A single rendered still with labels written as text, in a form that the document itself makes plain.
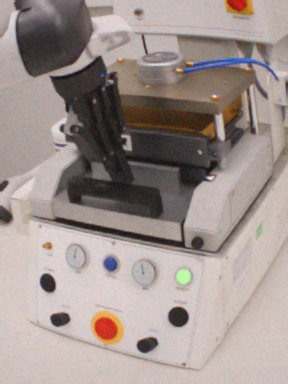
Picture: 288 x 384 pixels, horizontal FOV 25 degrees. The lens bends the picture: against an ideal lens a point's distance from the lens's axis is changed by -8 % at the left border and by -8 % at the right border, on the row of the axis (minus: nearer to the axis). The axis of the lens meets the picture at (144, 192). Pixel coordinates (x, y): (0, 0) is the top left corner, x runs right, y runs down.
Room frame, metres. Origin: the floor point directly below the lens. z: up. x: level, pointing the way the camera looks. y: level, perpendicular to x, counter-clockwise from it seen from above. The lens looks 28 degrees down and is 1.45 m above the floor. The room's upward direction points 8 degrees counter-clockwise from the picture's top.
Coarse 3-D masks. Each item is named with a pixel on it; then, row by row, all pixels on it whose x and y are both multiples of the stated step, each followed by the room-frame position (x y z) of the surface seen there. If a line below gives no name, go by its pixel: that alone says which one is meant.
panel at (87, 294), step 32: (64, 256) 0.89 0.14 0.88; (96, 256) 0.86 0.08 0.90; (128, 256) 0.83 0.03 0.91; (160, 256) 0.81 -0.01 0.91; (192, 256) 0.79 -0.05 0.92; (64, 288) 0.87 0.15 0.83; (96, 288) 0.84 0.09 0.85; (128, 288) 0.81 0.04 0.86; (160, 288) 0.79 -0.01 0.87; (192, 288) 0.77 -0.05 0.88; (128, 320) 0.79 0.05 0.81; (160, 320) 0.77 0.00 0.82; (192, 320) 0.74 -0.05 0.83; (128, 352) 0.77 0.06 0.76; (160, 352) 0.74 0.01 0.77
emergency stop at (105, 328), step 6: (102, 318) 0.81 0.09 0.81; (108, 318) 0.80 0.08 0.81; (96, 324) 0.81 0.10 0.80; (102, 324) 0.80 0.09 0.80; (108, 324) 0.80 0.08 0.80; (114, 324) 0.80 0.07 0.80; (96, 330) 0.80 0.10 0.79; (102, 330) 0.80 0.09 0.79; (108, 330) 0.79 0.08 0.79; (114, 330) 0.79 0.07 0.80; (102, 336) 0.79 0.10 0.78; (108, 336) 0.79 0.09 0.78; (114, 336) 0.79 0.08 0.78
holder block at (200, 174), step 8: (240, 128) 1.04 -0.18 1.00; (232, 136) 1.01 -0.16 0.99; (240, 136) 1.02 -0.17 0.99; (232, 144) 0.99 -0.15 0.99; (128, 160) 0.97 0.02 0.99; (136, 160) 0.96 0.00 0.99; (144, 160) 0.96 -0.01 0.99; (152, 160) 0.95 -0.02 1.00; (160, 160) 0.95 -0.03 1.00; (184, 168) 0.92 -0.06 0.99; (192, 168) 0.91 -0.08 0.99; (200, 168) 0.91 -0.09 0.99; (208, 168) 0.91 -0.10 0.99; (184, 176) 0.92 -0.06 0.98; (192, 176) 0.91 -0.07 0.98; (200, 176) 0.91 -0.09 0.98
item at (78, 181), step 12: (72, 180) 0.90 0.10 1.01; (84, 180) 0.89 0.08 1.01; (96, 180) 0.88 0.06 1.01; (108, 180) 0.88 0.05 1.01; (72, 192) 0.89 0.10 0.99; (84, 192) 0.88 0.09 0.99; (96, 192) 0.87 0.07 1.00; (108, 192) 0.86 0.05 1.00; (120, 192) 0.85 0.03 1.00; (132, 192) 0.84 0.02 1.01; (144, 192) 0.83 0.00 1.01; (156, 192) 0.83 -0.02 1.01; (132, 204) 0.84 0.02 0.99; (144, 204) 0.83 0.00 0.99; (156, 204) 0.82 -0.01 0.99; (156, 216) 0.82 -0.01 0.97
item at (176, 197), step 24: (96, 168) 0.95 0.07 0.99; (144, 168) 0.91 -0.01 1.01; (168, 168) 0.89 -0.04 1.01; (168, 192) 0.89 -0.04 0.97; (192, 192) 0.88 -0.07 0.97; (72, 216) 0.90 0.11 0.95; (96, 216) 0.87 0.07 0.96; (120, 216) 0.85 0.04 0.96; (144, 216) 0.83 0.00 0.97; (168, 216) 0.82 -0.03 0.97
